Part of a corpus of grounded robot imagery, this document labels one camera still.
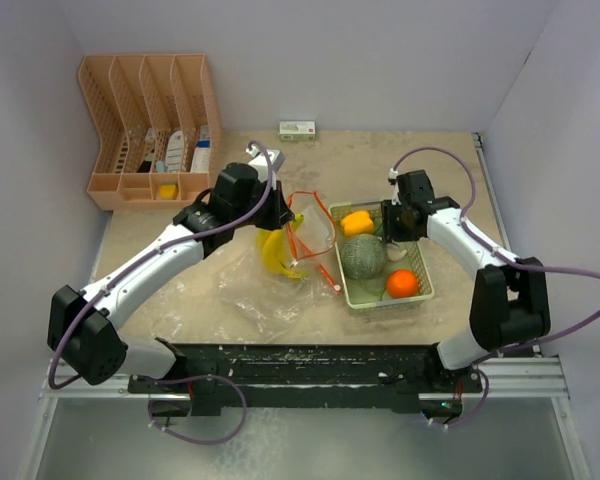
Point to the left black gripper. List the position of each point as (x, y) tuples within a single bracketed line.
[(280, 213)]

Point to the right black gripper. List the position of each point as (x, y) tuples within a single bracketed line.
[(390, 231)]

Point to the yellow banana bunch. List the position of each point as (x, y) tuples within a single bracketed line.
[(270, 246)]

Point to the white garlic bulb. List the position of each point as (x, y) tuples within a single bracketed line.
[(395, 253)]

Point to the clear zip bag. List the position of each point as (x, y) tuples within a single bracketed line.
[(271, 302), (316, 236)]

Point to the yellow bell pepper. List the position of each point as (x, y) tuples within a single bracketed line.
[(357, 223)]

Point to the green cucumber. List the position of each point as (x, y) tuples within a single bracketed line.
[(379, 230)]

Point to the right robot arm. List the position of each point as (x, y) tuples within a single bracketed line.
[(510, 301)]

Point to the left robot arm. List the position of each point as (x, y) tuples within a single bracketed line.
[(84, 324)]

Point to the netted green melon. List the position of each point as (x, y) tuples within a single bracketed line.
[(363, 257)]

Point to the pale green plastic basket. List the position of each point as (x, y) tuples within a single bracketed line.
[(367, 295)]

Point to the orange fruit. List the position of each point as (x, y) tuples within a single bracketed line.
[(402, 283)]

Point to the small green white box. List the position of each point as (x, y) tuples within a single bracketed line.
[(297, 131)]

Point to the white blue box organizer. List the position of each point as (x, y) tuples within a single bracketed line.
[(202, 152)]

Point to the yellow item in organizer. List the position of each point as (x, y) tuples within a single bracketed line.
[(168, 192)]

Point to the white remote in organizer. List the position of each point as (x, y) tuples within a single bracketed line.
[(174, 152)]

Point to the peach desk organizer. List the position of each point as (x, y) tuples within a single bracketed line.
[(136, 101)]

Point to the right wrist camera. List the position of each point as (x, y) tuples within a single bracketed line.
[(392, 179)]

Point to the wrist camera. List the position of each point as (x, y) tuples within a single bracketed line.
[(274, 159), (392, 179)]

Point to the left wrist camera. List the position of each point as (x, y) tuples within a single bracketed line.
[(274, 159)]

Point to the black table edge rail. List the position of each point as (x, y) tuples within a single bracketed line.
[(391, 377)]

